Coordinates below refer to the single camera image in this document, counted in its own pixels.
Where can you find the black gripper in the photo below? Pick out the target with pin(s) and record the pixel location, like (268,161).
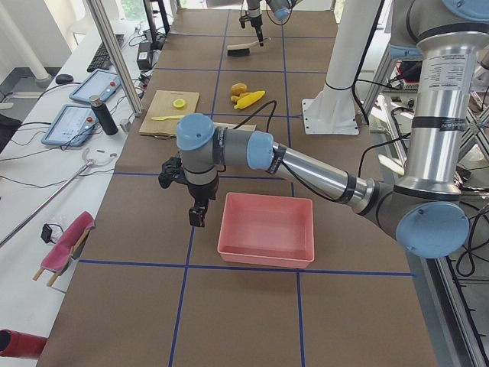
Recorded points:
(201,193)
(255,20)

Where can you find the beige hand brush black bristles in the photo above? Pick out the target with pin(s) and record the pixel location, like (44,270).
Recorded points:
(241,50)

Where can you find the brown toy potato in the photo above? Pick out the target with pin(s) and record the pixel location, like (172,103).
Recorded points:
(239,88)

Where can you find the yellow toy corn cob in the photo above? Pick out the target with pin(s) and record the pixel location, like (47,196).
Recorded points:
(249,99)

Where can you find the tan toy ginger root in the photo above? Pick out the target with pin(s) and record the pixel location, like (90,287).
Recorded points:
(235,98)

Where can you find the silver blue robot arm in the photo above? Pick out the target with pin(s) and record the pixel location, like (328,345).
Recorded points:
(281,9)
(420,211)

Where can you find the pink plastic bin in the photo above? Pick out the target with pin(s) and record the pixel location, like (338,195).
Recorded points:
(267,230)

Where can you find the yellow plastic knife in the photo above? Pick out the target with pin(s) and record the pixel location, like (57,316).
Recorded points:
(167,117)

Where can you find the yellow toy lemon slices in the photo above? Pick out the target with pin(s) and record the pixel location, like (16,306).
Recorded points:
(179,103)

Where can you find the bamboo cutting board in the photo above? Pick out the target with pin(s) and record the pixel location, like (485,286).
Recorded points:
(161,105)

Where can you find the black power adapter box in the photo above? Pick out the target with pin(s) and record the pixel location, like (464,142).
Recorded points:
(145,56)

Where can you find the metal rod with white hook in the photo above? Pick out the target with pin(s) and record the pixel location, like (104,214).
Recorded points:
(88,163)

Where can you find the pink cloth on wooden rack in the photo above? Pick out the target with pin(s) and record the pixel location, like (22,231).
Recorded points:
(58,258)

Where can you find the black water bottle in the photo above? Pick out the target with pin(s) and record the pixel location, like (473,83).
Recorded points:
(104,116)

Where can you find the blue teach pendant tablet near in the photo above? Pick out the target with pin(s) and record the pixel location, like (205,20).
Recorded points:
(73,125)

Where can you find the blue teach pendant tablet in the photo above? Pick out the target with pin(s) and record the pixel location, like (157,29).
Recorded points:
(73,125)
(101,83)

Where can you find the black keyboard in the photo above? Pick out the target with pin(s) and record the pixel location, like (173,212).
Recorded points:
(101,60)

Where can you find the blue teach pendant tablet far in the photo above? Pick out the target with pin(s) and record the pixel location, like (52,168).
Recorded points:
(101,83)

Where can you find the black computer mouse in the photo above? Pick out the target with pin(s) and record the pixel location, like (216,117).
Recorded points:
(63,79)

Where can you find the red cylinder object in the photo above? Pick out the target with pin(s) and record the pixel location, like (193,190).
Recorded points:
(21,345)

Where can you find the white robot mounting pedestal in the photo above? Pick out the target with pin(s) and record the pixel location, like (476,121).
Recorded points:
(332,111)

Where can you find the aluminium frame post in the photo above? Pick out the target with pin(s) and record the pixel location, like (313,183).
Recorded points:
(108,38)

